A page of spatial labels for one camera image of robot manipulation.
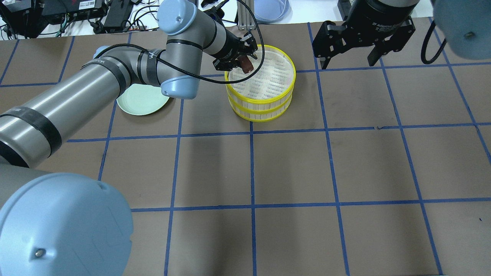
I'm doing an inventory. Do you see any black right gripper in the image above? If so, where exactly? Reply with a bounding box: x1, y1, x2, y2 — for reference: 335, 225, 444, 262
312, 0, 416, 69

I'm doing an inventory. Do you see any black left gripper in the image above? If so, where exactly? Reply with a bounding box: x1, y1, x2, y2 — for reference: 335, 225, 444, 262
213, 33, 258, 72

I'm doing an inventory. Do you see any brown rectangular bun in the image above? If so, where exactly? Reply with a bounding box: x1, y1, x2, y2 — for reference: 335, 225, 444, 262
238, 56, 254, 74

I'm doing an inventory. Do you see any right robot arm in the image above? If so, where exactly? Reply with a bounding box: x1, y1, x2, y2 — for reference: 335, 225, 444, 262
312, 0, 491, 69

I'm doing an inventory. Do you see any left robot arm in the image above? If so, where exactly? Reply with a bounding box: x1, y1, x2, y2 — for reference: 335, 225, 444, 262
0, 0, 260, 276

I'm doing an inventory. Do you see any yellow rimmed bamboo steamer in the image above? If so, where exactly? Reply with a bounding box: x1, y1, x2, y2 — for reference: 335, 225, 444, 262
227, 91, 293, 123

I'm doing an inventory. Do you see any light green round plate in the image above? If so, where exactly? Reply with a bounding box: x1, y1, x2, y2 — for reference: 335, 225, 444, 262
116, 84, 170, 116

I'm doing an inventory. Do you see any black power adapter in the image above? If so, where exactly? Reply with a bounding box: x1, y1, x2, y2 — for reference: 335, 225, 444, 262
103, 0, 133, 29

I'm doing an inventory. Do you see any aluminium frame post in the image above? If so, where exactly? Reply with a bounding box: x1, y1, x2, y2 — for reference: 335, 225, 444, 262
237, 0, 256, 30

